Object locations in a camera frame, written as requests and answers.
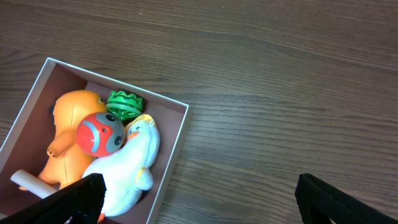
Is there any orange dinosaur toy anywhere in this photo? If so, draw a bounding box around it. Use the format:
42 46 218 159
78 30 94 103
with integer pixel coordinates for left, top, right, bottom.
37 90 106 189

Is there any white plush duck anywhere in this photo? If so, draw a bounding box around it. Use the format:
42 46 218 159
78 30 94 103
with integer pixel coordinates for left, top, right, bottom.
83 114 160 222

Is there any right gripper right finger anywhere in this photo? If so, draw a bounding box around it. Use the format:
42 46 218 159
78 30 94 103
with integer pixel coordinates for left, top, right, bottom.
295 174 395 224

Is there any green round toy wheel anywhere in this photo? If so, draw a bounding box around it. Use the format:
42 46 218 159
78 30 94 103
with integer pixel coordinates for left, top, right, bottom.
106 90 144 121

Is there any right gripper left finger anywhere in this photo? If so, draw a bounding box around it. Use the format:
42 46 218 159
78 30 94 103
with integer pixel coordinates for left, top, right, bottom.
1 173 106 224

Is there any white box pink interior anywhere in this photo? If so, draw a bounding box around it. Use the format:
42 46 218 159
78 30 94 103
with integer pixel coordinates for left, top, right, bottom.
1 58 191 223

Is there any orange round ball toy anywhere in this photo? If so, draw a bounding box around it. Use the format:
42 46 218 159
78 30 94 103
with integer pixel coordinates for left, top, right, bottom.
76 112 125 157

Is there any wooden pig rattle drum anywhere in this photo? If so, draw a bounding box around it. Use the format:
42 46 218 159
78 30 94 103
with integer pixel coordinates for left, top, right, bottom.
10 169 57 199

